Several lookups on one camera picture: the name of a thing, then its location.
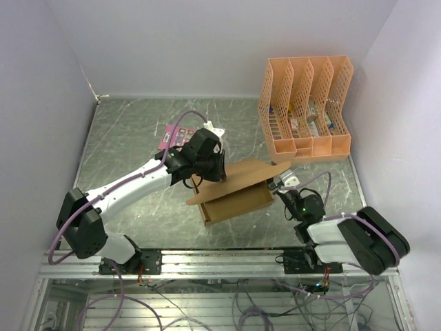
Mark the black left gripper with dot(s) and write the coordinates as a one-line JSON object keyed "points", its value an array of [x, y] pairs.
{"points": [[218, 174]]}

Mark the brown cardboard box sheet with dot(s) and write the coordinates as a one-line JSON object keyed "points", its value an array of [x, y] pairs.
{"points": [[245, 190]]}

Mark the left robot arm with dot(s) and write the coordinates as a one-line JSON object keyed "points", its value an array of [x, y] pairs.
{"points": [[82, 217]]}

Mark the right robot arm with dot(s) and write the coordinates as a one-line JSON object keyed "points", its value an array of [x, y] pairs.
{"points": [[365, 238]]}

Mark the pink book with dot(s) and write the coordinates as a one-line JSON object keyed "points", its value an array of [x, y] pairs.
{"points": [[178, 138]]}

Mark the orange plastic file rack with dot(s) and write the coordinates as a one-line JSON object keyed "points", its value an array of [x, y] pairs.
{"points": [[300, 108]]}

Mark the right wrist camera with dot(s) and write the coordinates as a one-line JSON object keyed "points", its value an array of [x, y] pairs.
{"points": [[289, 179]]}

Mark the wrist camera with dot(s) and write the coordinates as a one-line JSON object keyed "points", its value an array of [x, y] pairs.
{"points": [[219, 132], [289, 179]]}

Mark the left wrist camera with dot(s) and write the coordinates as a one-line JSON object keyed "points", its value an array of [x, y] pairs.
{"points": [[219, 132]]}

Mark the aluminium frame rail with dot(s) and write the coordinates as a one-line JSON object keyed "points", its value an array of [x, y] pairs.
{"points": [[173, 264]]}

